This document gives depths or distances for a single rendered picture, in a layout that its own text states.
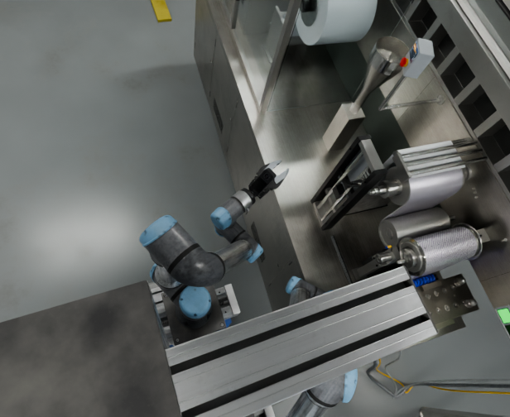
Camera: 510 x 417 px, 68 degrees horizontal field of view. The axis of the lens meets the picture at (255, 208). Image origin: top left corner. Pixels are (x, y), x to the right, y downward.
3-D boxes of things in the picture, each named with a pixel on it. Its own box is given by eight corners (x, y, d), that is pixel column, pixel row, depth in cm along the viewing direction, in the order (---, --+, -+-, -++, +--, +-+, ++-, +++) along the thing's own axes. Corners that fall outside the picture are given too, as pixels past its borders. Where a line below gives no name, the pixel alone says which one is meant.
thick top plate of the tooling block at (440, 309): (377, 299, 159) (384, 297, 154) (452, 276, 170) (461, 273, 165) (393, 337, 154) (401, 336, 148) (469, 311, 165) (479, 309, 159)
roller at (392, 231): (374, 226, 157) (388, 214, 146) (424, 213, 164) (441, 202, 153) (386, 252, 153) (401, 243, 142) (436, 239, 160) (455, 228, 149)
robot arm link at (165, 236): (172, 305, 148) (169, 269, 99) (147, 278, 151) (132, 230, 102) (195, 285, 153) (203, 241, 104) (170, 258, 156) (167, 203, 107)
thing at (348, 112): (315, 134, 198) (363, 50, 147) (339, 130, 202) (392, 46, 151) (325, 156, 194) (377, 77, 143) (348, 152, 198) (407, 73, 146)
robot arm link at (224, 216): (208, 220, 139) (209, 210, 131) (228, 202, 143) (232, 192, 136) (222, 235, 137) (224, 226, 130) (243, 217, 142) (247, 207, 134)
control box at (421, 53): (396, 59, 128) (413, 35, 119) (415, 64, 128) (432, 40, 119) (398, 75, 125) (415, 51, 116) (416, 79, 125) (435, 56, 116)
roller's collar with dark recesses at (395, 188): (375, 185, 142) (383, 178, 137) (388, 183, 144) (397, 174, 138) (382, 201, 140) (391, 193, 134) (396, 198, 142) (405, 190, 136)
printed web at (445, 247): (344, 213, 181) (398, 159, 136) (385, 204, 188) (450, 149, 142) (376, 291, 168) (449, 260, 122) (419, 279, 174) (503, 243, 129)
